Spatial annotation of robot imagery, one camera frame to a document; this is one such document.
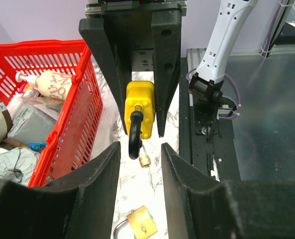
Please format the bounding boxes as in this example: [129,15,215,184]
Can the grey roll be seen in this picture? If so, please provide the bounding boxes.
[0,147,40,186]
[7,103,59,145]

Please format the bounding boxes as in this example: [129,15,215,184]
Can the cream pump bottle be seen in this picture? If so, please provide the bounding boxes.
[15,70,72,101]

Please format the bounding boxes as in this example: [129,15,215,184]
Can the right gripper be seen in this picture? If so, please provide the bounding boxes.
[79,0,187,137]

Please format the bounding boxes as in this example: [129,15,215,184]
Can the blue Harry's box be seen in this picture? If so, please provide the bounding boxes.
[29,142,48,153]

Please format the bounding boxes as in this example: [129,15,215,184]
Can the red plastic basket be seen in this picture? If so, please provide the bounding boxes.
[0,39,103,187]

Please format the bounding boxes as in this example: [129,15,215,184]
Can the yellow black padlock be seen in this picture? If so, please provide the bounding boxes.
[124,80,155,159]

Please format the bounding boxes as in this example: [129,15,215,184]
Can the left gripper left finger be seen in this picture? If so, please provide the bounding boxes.
[0,142,120,239]

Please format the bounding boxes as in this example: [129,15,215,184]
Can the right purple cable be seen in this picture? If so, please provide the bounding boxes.
[186,68,243,121]

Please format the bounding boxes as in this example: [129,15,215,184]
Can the silver can top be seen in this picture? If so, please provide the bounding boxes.
[22,89,41,98]

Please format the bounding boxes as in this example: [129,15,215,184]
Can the grey roll centre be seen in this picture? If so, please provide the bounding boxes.
[7,103,59,145]

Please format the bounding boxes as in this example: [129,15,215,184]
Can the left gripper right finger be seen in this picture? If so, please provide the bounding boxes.
[161,143,295,239]

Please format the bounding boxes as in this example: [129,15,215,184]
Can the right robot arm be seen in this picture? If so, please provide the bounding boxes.
[79,0,257,136]

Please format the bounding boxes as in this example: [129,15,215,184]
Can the large brass padlock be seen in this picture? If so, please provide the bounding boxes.
[112,206,158,239]

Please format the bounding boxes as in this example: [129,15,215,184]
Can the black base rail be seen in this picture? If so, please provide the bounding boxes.
[179,58,240,180]

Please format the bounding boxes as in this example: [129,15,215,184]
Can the grey roll front left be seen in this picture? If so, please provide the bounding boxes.
[0,147,40,186]

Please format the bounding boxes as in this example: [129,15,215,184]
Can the small brass padlock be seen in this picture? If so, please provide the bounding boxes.
[139,140,151,168]

